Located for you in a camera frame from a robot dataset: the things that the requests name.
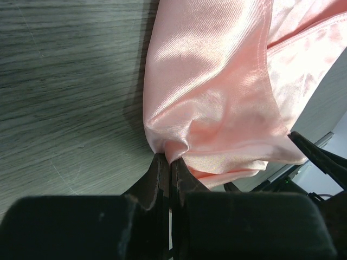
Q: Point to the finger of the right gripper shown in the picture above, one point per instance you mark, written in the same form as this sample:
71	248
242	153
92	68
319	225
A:
329	163

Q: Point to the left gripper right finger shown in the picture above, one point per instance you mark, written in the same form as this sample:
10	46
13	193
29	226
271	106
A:
237	225

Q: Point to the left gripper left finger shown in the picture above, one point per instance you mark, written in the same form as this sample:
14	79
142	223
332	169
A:
132	225

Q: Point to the pink satin napkin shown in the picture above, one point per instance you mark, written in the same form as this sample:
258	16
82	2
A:
225	81

